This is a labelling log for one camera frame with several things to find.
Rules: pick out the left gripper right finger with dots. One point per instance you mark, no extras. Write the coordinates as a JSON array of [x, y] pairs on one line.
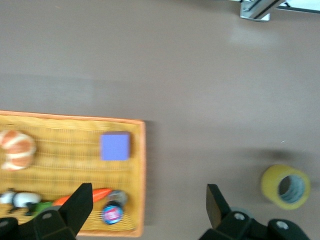
[[217, 207]]

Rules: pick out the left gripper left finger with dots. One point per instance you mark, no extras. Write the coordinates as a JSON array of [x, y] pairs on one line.
[[65, 220]]

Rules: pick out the yellowish clear tape roll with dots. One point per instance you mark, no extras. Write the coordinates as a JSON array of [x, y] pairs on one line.
[[270, 180]]

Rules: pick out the orange wicker basket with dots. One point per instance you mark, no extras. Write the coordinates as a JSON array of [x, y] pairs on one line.
[[67, 165]]

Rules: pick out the orange toy carrot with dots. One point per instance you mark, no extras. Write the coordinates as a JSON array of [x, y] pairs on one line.
[[100, 193]]

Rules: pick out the small bottle blue cap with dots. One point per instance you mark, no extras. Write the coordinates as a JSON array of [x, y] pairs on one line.
[[112, 213]]

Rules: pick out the black white panda toy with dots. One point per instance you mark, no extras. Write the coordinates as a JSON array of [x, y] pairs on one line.
[[21, 198]]

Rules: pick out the toy croissant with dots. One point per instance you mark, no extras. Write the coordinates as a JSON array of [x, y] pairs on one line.
[[17, 150]]

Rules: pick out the purple cube block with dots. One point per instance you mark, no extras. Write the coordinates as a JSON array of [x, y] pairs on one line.
[[115, 146]]

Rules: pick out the brown table cover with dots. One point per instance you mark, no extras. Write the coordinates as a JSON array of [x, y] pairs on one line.
[[175, 75]]

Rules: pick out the metal frame bracket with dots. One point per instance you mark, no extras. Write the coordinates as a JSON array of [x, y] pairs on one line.
[[255, 12]]

